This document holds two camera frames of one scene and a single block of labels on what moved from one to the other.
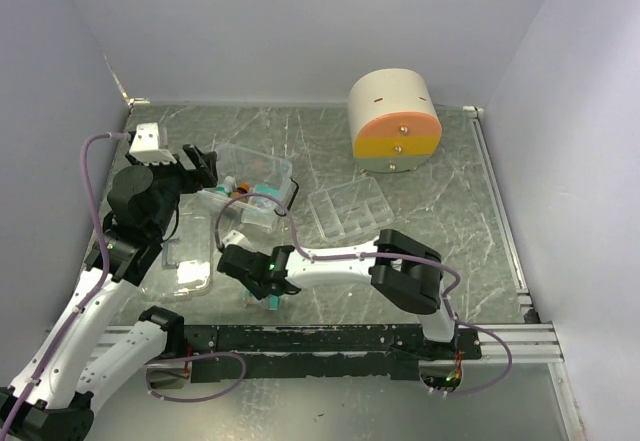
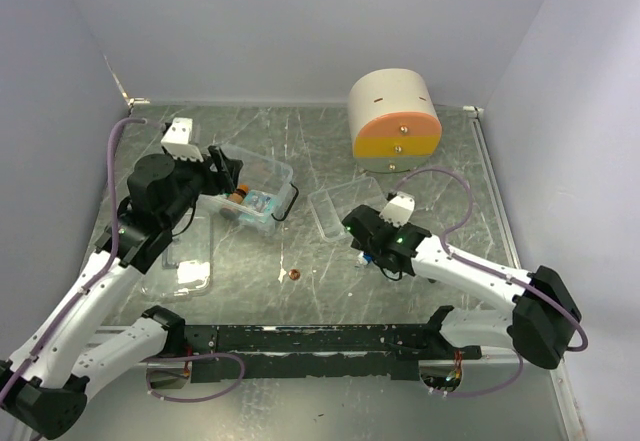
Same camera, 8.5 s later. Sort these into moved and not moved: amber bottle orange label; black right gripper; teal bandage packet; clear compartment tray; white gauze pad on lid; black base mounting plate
Moved: black right gripper; teal bandage packet
Not moved: amber bottle orange label; black base mounting plate; clear compartment tray; white gauze pad on lid
